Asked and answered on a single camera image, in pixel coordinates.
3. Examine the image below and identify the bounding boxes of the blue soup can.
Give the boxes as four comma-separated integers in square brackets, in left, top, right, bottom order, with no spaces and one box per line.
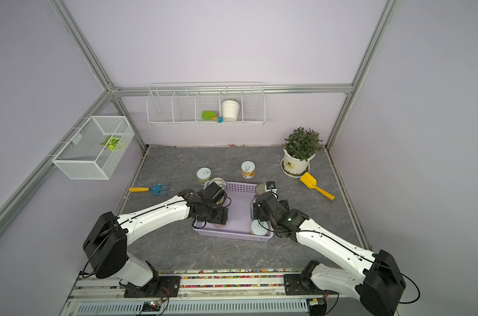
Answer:
[250,202,256,221]
[207,177,227,190]

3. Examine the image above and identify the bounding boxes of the yellow label small can front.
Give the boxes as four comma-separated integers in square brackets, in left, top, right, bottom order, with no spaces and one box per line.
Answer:
[250,219,270,236]

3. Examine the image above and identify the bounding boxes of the green label small can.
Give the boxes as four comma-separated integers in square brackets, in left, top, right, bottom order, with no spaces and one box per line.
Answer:
[196,167,213,185]

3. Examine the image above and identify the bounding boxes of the dark purple can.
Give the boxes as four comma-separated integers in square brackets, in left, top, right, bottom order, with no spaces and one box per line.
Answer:
[256,183,267,196]

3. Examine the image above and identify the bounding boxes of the orange label small can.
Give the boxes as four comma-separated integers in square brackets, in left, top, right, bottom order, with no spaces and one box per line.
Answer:
[241,161,256,179]

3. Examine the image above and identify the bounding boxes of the pink label small can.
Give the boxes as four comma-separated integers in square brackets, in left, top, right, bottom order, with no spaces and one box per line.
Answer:
[213,223,227,229]

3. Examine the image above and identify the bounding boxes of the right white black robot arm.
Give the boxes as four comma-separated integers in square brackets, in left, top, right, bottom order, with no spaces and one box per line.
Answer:
[252,192,406,315]

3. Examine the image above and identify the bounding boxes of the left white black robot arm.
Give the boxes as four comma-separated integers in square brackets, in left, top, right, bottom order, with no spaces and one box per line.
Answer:
[82,183,228,292]

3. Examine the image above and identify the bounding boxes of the purple plastic basket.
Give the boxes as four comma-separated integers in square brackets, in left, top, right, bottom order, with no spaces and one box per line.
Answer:
[194,181,274,242]

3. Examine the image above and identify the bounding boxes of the green toy in basket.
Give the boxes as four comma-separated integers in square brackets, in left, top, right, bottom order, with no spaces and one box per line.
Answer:
[101,136,126,151]

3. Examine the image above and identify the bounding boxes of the white mesh side basket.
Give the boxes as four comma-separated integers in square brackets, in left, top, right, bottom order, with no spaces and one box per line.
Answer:
[52,116,135,180]

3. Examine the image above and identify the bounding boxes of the yellow toy shovel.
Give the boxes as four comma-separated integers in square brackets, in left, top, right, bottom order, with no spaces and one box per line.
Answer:
[300,172,335,201]

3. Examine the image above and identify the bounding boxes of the white plant saucer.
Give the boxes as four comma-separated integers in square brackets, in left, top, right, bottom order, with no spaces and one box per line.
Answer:
[280,158,311,179]

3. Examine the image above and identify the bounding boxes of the potted green plant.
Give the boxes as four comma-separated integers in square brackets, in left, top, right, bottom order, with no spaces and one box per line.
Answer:
[283,127,323,175]

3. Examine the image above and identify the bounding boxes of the coloured beads on edge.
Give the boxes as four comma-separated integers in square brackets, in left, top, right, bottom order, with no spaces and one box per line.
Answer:
[159,268,302,289]

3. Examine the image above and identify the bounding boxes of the green toy scoop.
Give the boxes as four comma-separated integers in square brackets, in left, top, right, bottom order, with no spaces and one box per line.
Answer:
[202,111,223,123]

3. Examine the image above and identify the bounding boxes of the small white pot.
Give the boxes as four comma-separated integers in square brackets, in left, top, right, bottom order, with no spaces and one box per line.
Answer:
[221,100,240,122]

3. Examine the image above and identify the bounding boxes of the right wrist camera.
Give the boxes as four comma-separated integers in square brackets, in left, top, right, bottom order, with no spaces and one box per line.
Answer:
[265,181,277,193]

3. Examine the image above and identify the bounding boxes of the teal toy fork yellow handle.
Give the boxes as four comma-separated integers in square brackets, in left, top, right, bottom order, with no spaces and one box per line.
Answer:
[128,182,171,196]

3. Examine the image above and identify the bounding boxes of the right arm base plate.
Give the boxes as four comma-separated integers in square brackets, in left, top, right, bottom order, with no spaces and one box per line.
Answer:
[283,274,336,296]

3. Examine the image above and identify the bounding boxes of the aluminium mounting rail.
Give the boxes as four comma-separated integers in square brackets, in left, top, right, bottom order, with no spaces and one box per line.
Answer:
[60,277,369,315]

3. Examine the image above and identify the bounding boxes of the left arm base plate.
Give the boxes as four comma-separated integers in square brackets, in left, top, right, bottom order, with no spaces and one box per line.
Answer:
[124,275,181,298]

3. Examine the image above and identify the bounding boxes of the white wire wall shelf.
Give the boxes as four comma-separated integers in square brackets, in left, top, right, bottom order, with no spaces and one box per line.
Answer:
[146,82,266,125]

